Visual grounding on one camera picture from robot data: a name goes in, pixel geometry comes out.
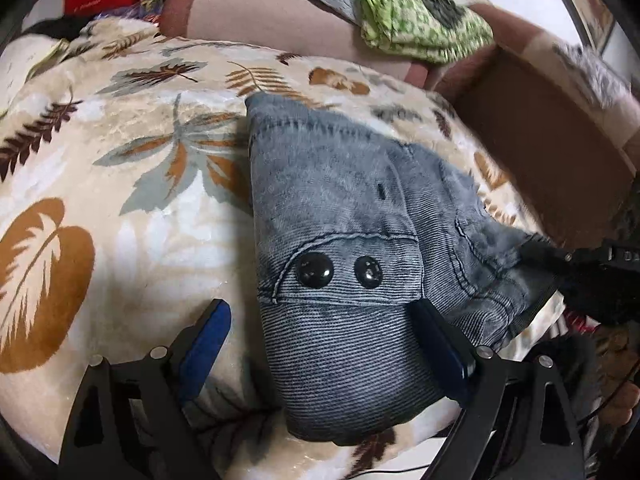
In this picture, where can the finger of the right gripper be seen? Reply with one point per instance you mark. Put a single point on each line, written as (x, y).
(539, 253)

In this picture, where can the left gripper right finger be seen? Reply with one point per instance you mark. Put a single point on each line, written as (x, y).
(515, 420)

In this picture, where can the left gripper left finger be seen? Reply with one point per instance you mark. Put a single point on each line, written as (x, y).
(101, 439)

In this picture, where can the blue denim pants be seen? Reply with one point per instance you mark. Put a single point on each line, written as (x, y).
(351, 227)

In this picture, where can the brown cardboard box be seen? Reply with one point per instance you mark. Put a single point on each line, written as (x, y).
(569, 172)

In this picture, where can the grey patterned cloth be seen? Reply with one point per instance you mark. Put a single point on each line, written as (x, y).
(595, 80)

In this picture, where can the leaf pattern fleece blanket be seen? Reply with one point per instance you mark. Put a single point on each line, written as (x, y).
(125, 209)

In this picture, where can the green patterned folded cloth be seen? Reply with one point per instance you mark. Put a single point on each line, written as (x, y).
(435, 31)

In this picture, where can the pink brown bed sheet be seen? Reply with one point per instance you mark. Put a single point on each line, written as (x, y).
(522, 59)

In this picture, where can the white patterned pillow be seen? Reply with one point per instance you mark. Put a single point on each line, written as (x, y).
(23, 59)

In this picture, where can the black garment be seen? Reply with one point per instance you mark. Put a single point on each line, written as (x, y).
(66, 27)

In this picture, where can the colourful snack packet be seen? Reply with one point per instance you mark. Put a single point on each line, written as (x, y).
(150, 10)

